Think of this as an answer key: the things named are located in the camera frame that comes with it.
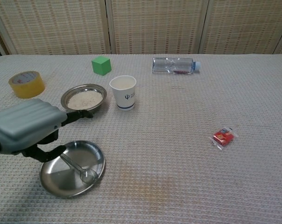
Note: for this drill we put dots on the clear plastic water bottle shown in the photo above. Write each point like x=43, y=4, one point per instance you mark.
x=171, y=66

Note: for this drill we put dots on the red snack packet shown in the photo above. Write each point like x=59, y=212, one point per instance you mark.
x=223, y=137

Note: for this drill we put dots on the yellow packing tape roll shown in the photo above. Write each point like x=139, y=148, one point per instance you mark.
x=26, y=89

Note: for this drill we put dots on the steel bowl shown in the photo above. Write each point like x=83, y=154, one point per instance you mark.
x=103, y=93

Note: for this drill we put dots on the green cube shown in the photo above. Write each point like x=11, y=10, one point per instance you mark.
x=101, y=66

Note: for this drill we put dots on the white paper cup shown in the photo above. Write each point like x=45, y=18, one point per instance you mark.
x=124, y=98

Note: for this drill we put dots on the metal spoon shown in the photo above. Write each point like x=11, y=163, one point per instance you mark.
x=87, y=176

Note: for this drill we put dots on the left robot hand grey black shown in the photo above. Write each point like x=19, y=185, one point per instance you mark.
x=24, y=123

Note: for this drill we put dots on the white woven table cloth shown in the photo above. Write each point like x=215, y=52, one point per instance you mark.
x=178, y=163

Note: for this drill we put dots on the bamboo folding screen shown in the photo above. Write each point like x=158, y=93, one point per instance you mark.
x=155, y=25

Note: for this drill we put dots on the flat steel plate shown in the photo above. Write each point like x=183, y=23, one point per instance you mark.
x=61, y=184

